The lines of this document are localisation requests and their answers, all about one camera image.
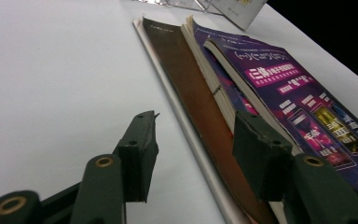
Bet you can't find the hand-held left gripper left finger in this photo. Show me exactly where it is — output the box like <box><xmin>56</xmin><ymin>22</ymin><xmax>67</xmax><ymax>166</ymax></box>
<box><xmin>116</xmin><ymin>110</ymin><xmax>160</xmax><ymax>203</ymax></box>

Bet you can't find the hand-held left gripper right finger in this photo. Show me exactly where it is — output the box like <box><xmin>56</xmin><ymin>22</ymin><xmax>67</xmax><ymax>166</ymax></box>
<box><xmin>232</xmin><ymin>110</ymin><xmax>295</xmax><ymax>203</ymax></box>

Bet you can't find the black magazine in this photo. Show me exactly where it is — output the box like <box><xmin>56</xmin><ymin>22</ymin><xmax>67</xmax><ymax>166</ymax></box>
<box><xmin>132</xmin><ymin>17</ymin><xmax>281</xmax><ymax>224</ymax></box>

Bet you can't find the white magazine with colourful pictures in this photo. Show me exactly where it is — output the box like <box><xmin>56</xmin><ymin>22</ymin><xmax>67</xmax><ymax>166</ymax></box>
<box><xmin>213</xmin><ymin>0</ymin><xmax>269</xmax><ymax>31</ymax></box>

